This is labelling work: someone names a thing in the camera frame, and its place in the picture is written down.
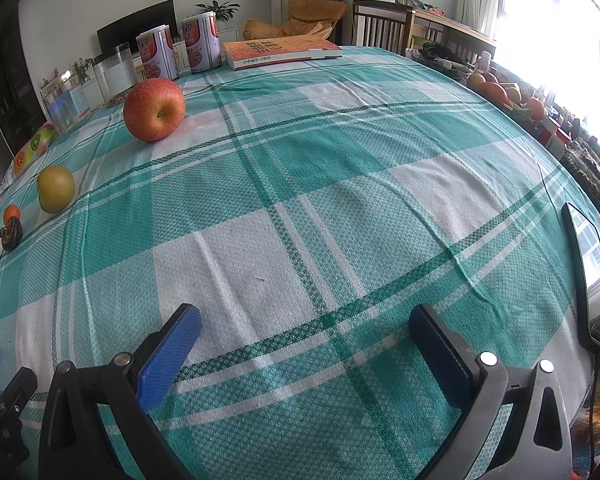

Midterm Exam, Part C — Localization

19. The row of small boxes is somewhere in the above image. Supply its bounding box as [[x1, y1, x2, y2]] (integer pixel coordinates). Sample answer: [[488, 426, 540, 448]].
[[535, 105, 586, 161]]

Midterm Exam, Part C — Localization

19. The leafy plant in pot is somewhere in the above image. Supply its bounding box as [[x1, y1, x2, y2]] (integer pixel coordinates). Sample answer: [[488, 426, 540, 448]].
[[72, 57, 96, 83]]

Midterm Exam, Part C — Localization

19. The red labelled tin can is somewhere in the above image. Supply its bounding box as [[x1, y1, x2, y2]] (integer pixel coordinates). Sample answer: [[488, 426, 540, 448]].
[[181, 11, 222, 75], [136, 25, 178, 82]]

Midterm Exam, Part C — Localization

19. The orange book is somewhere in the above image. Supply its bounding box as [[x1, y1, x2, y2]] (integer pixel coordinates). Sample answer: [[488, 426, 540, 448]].
[[222, 37, 343, 72]]

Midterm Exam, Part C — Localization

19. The large green potted plant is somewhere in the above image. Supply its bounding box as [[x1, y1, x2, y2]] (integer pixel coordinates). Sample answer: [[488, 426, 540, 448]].
[[195, 0, 242, 25]]

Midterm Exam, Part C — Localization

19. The russet green pear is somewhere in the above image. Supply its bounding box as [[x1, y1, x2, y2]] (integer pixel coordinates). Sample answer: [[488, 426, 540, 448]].
[[36, 165, 76, 214]]

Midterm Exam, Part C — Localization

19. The black television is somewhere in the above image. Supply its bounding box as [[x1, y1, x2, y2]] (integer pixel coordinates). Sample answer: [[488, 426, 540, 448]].
[[96, 0, 178, 56]]

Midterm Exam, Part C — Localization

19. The dark patterned cloth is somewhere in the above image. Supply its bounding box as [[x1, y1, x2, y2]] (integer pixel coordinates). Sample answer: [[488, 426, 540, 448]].
[[560, 135, 600, 271]]

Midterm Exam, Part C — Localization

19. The glass jar with gold lid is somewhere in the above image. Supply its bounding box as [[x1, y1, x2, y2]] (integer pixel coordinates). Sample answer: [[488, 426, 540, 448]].
[[40, 71, 91, 136]]

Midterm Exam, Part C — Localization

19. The black bag of clutter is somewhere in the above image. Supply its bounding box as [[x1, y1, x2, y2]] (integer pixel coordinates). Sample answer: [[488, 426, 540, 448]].
[[405, 42, 473, 78]]

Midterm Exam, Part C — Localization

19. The dark wooden chair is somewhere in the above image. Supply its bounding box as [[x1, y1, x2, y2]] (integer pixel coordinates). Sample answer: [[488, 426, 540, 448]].
[[352, 0, 416, 56]]

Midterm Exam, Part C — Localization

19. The red apple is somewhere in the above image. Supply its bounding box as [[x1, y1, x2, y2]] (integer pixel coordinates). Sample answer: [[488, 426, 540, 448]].
[[123, 78, 186, 142]]

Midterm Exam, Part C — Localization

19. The black phone cable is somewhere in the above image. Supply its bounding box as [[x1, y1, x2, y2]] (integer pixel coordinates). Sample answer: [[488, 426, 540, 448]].
[[582, 350, 600, 476]]

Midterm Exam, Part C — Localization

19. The orange bean bag chair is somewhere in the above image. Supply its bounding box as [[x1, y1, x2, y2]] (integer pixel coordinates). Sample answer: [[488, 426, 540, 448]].
[[243, 0, 349, 43]]

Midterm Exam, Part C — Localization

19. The teal checked tablecloth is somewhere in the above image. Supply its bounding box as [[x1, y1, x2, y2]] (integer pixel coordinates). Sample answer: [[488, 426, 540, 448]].
[[0, 45, 600, 480]]

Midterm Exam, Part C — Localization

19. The brown wooden bench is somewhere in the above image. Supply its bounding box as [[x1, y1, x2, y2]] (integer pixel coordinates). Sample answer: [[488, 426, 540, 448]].
[[412, 10, 498, 61]]

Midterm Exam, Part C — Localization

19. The window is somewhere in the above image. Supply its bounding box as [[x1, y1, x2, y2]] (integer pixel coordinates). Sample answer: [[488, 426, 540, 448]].
[[500, 0, 600, 111]]

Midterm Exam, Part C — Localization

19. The fruit print packet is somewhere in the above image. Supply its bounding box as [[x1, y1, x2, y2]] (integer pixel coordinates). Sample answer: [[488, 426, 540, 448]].
[[11, 121, 57, 178]]

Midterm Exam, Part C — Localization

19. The clear jar with black lid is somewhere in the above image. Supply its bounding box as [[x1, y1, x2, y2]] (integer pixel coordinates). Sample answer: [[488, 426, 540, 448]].
[[92, 42, 140, 107]]

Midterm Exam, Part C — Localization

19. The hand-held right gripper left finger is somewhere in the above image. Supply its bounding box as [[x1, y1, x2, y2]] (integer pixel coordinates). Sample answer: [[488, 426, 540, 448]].
[[38, 303, 202, 480]]

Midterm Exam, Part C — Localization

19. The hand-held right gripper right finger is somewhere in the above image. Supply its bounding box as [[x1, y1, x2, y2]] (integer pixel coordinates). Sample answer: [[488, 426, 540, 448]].
[[408, 303, 573, 480]]

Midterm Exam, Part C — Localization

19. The pile of oranges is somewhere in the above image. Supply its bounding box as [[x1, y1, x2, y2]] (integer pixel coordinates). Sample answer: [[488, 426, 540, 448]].
[[467, 71, 548, 121]]

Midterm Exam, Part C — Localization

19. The black smartphone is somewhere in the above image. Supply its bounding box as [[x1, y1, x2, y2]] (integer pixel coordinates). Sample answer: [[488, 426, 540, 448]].
[[561, 202, 600, 352]]

